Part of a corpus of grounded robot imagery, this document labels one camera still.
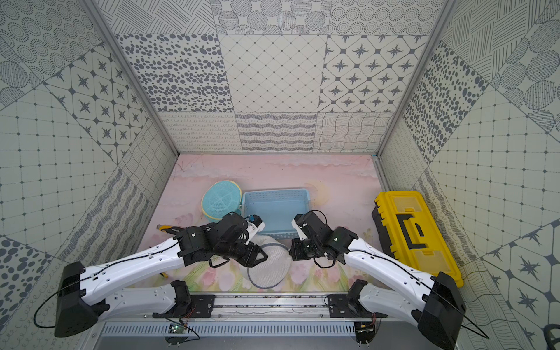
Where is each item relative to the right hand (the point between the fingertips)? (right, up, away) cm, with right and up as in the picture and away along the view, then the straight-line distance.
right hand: (291, 255), depth 75 cm
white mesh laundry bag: (-6, -4, -3) cm, 8 cm away
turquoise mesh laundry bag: (-30, +18, +16) cm, 38 cm away
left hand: (-9, +3, -5) cm, 10 cm away
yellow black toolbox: (+42, +7, 0) cm, 43 cm away
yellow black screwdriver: (-52, +5, +16) cm, 54 cm away
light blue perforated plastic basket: (-6, +12, +23) cm, 27 cm away
